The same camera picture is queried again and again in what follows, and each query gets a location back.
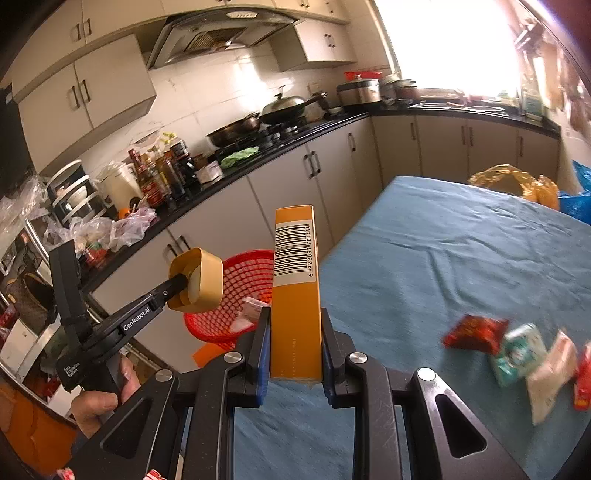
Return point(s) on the steel range hood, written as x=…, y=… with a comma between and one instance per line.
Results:
x=217, y=37

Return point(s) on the black kitchen countertop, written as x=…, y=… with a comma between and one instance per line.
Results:
x=323, y=127

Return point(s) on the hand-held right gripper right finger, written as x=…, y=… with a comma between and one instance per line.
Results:
x=327, y=364

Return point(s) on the gas stove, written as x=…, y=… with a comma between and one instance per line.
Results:
x=286, y=131

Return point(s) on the white pink wrapper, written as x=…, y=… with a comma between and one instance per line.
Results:
x=254, y=310

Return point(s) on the blue tablecloth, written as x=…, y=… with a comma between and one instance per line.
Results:
x=438, y=258

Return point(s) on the small dark pot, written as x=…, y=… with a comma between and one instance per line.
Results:
x=405, y=90

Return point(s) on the green white tissue packet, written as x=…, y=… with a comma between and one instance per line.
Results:
x=515, y=355

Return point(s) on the orange cardboard box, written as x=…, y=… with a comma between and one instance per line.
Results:
x=295, y=323

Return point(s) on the bright window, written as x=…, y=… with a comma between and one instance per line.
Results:
x=452, y=46

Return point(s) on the red plastic mesh basket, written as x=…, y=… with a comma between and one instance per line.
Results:
x=244, y=281

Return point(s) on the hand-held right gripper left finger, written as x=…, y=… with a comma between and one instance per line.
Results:
x=263, y=355

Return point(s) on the steel cooking pot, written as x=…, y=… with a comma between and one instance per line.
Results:
x=360, y=92

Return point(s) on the white dish rack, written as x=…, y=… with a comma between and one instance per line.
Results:
x=74, y=191

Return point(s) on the dark red snack packet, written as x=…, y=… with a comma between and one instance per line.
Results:
x=473, y=334

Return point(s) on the beige upper kitchen cabinets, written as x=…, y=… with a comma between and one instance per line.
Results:
x=115, y=87

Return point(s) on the wok with lid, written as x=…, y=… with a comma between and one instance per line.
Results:
x=286, y=108

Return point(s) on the blue plastic bag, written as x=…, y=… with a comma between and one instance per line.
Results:
x=579, y=203

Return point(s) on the dark frying pan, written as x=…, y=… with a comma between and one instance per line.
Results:
x=233, y=131

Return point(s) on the red wrapper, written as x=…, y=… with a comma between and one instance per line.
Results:
x=582, y=378

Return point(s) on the group of condiment bottles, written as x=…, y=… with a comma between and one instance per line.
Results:
x=159, y=173

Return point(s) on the beige kitchen cabinets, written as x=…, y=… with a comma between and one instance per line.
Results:
x=286, y=184
x=115, y=87

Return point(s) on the white cloth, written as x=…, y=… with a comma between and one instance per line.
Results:
x=549, y=383

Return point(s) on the person's left hand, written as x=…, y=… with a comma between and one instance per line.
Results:
x=92, y=406

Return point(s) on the yellow plastic bag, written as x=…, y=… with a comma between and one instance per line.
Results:
x=508, y=182

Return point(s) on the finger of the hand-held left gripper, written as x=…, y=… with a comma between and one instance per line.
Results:
x=175, y=284

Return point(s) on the beige lower kitchen cabinets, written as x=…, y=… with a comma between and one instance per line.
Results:
x=286, y=184

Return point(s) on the black refrigerator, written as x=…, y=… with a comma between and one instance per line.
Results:
x=14, y=138

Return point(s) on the clear plastic bags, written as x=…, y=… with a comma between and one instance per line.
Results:
x=124, y=228

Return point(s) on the green cloth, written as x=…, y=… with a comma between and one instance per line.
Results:
x=238, y=157

